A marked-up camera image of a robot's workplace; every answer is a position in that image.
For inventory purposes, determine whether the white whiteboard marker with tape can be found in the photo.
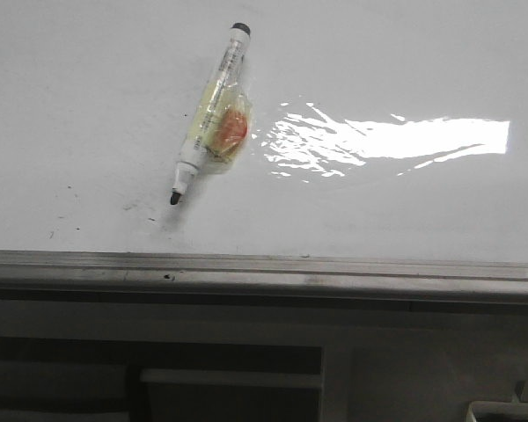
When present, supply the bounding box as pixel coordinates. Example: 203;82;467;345
170;23;251;205

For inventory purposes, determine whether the aluminium whiteboard frame rail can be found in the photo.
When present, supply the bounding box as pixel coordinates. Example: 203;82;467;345
0;250;528;315

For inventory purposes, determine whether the white bin corner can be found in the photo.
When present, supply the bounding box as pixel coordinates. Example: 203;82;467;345
465;401;528;422

